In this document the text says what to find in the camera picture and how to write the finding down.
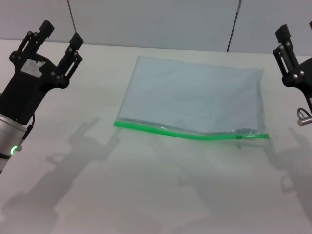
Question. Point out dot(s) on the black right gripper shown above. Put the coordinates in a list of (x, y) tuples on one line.
[(303, 78)]

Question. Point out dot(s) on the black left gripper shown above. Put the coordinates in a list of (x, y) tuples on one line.
[(26, 85)]

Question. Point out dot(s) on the green zipper slider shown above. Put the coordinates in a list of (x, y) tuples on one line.
[(239, 137)]

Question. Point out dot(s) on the clear document bag green zipper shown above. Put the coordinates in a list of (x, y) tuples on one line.
[(190, 95)]

